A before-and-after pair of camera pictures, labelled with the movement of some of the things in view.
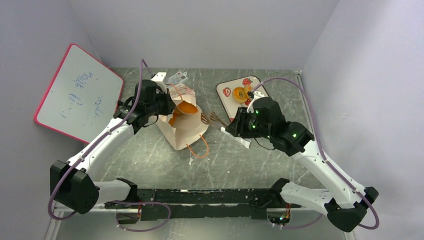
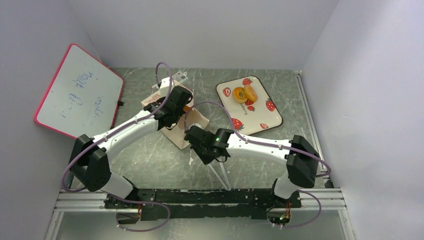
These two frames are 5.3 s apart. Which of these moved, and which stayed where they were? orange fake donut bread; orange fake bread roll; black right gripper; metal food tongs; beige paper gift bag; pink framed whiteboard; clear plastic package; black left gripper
Moved: black left gripper; black right gripper; metal food tongs
Stayed: clear plastic package; beige paper gift bag; pink framed whiteboard; orange fake bread roll; orange fake donut bread
